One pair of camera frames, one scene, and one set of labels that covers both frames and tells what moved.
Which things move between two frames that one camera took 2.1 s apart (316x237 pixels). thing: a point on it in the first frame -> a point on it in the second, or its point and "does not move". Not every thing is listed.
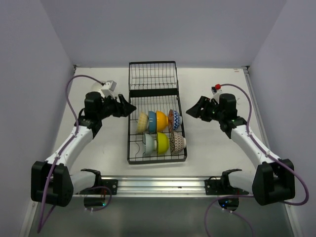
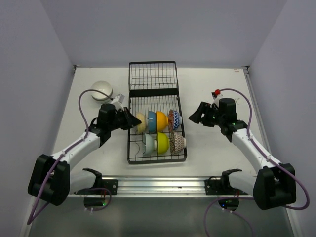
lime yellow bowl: (163, 142) does not move
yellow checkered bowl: (142, 123) does not move
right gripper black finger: (202, 109) -> (202, 114)
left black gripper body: (107, 108) -> (117, 122)
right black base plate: (216, 187) does not move
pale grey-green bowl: (149, 144) does not move
